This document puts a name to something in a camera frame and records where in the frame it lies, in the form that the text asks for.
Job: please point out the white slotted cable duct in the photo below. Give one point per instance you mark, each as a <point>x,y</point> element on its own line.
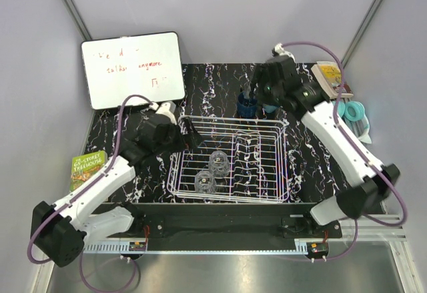
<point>116,247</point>

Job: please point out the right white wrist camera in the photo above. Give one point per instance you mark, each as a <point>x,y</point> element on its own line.
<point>279,50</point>

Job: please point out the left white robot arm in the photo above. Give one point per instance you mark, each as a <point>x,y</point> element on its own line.
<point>61,230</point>

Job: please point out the clear glass cup front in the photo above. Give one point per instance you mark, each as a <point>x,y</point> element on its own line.
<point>205,182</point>

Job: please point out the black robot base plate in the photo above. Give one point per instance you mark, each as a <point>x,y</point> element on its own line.
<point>226,227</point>

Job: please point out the white whiteboard with red writing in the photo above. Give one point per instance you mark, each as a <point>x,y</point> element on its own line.
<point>148,65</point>

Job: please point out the green treehouse book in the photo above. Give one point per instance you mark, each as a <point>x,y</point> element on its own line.
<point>83,167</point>

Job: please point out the dark blue mug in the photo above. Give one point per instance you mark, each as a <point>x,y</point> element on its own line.
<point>246,106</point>

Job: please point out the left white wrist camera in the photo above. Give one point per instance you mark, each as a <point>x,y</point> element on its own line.
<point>166,108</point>

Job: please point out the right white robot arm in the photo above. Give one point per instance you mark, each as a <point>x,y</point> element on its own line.
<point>370,180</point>

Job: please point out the white wire dish rack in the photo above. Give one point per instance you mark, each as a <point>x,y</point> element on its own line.
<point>256,149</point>

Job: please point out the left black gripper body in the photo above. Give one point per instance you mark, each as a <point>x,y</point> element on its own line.
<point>174,143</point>

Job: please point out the light blue mug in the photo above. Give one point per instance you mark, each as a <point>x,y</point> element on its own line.
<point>269,108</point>

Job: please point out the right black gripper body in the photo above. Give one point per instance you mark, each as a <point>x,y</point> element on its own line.
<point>271,93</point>

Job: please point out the yellow cover book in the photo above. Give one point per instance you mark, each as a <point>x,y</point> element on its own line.
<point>328,75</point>

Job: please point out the clear glass cup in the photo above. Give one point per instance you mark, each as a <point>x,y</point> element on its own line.
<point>219,164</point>
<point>205,182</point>

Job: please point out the clear glass cup rear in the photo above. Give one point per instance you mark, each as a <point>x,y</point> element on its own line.
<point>219,164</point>

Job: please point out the teal cat ear headphones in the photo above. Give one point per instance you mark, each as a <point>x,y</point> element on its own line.
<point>354,115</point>

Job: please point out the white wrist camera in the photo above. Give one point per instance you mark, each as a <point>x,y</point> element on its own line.
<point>166,108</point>
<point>279,50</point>

